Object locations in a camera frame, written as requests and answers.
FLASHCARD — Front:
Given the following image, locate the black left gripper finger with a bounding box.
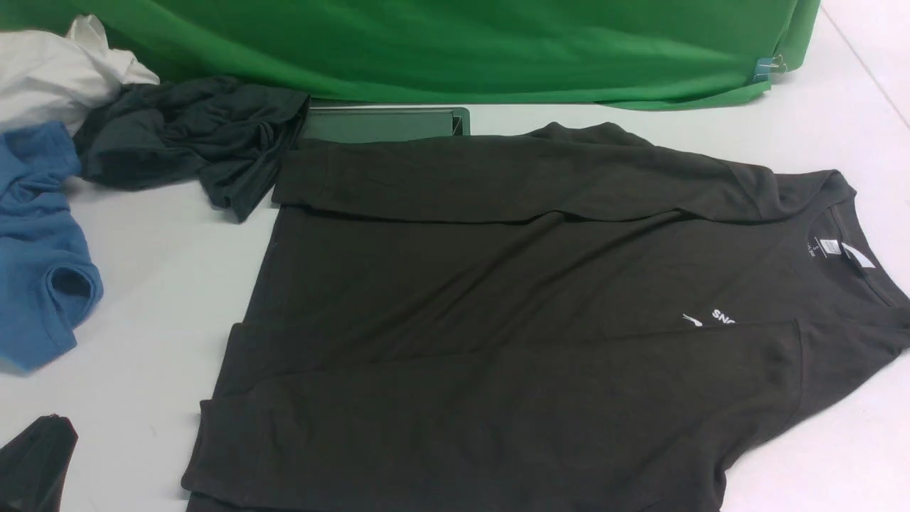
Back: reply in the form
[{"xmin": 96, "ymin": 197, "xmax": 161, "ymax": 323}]
[{"xmin": 1, "ymin": 415, "xmax": 78, "ymax": 511}]

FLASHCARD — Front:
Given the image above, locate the dark gray long-sleeved shirt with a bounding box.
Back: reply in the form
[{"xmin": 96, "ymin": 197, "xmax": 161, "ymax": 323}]
[{"xmin": 181, "ymin": 123, "xmax": 908, "ymax": 511}]

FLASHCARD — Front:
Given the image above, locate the blue crumpled garment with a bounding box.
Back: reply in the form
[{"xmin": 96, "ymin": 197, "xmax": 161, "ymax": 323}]
[{"xmin": 1, "ymin": 121, "xmax": 103, "ymax": 373}]

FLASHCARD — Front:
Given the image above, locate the dark teal crumpled garment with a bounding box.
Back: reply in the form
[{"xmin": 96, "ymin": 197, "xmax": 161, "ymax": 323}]
[{"xmin": 73, "ymin": 77, "xmax": 310, "ymax": 223}]

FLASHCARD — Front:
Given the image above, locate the white crumpled garment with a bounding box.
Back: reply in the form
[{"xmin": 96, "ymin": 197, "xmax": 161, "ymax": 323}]
[{"xmin": 1, "ymin": 14, "xmax": 160, "ymax": 134}]

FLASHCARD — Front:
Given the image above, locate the green backdrop cloth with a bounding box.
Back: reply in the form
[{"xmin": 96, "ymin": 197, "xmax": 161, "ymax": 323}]
[{"xmin": 2, "ymin": 1, "xmax": 820, "ymax": 111}]

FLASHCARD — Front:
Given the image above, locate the blue binder clip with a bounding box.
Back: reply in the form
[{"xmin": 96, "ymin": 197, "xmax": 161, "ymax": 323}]
[{"xmin": 753, "ymin": 54, "xmax": 788, "ymax": 83}]

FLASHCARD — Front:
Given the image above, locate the metal table cable hatch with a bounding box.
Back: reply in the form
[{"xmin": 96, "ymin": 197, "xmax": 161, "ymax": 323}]
[{"xmin": 300, "ymin": 107, "xmax": 471, "ymax": 144}]

